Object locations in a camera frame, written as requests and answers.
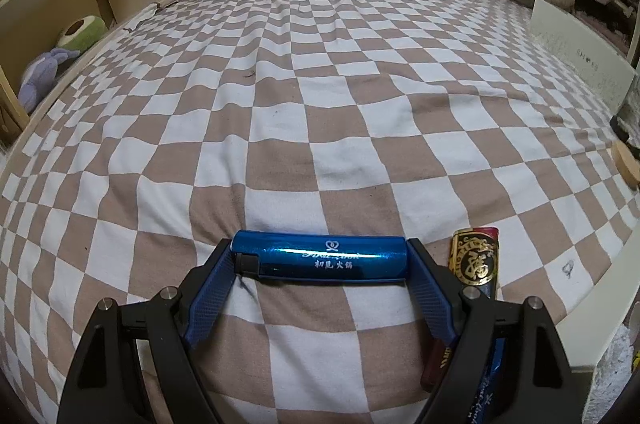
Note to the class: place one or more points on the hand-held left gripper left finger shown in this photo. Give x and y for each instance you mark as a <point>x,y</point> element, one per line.
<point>207,304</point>

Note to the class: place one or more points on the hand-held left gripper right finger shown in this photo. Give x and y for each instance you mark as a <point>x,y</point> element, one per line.
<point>432,299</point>

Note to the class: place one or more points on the red and gold lighter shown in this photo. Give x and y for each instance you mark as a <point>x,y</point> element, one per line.
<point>472,264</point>

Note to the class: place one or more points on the shiny blue lighter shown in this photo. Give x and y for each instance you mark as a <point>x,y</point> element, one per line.
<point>487,384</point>
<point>320,254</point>

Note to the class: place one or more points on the white storage box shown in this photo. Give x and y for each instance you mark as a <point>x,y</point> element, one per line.
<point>585,339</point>

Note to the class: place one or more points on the checkered bed sheet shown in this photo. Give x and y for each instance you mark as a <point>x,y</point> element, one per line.
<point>300,128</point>

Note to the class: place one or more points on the white knitted item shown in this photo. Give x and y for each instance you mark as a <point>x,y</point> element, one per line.
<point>620,376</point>

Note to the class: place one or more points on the round wooden disc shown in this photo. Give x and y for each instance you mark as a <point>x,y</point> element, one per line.
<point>627,163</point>

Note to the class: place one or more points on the purple plush toy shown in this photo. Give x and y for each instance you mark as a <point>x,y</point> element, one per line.
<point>42,76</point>

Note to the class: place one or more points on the white box with marks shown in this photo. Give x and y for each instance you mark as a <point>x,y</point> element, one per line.
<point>580,53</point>

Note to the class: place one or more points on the green round plush toy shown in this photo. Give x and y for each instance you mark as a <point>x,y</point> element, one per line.
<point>82,34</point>

